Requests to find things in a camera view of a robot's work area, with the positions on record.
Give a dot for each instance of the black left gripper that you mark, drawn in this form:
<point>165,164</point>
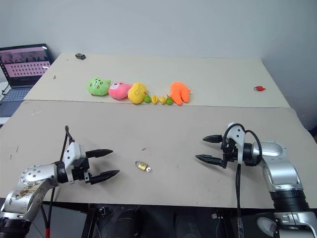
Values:
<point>80,169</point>

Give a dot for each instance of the brass padlock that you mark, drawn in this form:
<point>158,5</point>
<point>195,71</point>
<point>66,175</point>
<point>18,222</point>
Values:
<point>142,166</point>

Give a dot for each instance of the orange plush toy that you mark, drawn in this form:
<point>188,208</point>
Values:
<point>179,93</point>

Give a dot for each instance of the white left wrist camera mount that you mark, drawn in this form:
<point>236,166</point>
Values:
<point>72,153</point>

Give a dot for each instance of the open laptop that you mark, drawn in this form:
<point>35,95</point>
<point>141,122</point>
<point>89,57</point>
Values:
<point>23,67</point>

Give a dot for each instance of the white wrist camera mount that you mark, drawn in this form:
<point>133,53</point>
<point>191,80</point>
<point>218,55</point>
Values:
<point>235,135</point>
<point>72,153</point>

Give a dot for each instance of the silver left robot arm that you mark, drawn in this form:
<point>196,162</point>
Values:
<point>37,173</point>

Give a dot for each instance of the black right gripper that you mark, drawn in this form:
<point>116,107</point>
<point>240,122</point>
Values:
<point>229,150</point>

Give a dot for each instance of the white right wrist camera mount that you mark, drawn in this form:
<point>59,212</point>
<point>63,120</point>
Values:
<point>235,135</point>

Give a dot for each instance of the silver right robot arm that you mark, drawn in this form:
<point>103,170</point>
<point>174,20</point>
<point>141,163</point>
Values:
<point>280,168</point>

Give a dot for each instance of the white shoe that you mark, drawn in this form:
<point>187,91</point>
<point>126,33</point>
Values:
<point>266,224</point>

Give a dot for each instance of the black table frame leg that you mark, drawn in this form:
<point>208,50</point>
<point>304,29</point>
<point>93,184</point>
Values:
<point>88,220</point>

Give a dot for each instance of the yellow plush toy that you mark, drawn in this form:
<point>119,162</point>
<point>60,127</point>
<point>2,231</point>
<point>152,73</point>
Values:
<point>137,93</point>

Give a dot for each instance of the pink plush toy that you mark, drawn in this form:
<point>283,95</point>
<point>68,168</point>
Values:
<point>118,91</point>

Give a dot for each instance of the small yellow toy fruit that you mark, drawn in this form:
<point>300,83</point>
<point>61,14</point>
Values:
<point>162,100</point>
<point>154,100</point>

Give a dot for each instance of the small green toy fruit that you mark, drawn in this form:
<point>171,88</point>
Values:
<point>147,99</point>
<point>169,100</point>

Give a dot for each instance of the small black box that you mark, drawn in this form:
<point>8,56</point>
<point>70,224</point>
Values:
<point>80,56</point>

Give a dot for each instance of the green plush toy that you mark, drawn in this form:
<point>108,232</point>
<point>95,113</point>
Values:
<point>97,86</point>

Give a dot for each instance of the small red padlock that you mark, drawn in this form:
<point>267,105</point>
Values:
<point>259,88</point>

